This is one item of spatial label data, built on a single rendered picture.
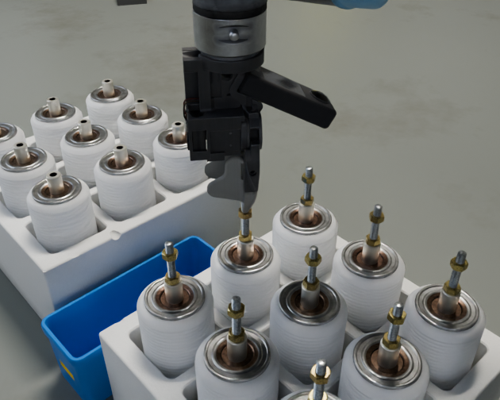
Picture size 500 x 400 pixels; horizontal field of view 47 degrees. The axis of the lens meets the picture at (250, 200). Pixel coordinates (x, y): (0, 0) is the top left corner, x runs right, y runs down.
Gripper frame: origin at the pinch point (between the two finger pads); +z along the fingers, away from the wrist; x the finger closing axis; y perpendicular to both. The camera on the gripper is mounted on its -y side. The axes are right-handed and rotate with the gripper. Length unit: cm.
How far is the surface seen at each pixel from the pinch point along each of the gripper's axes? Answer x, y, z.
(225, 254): -0.1, 3.4, 8.9
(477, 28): -143, -105, 34
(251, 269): 3.2, 0.2, 9.0
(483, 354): 13.6, -29.1, 17.9
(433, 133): -69, -58, 34
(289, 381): 15.6, -2.8, 16.3
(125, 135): -38.3, 18.4, 11.3
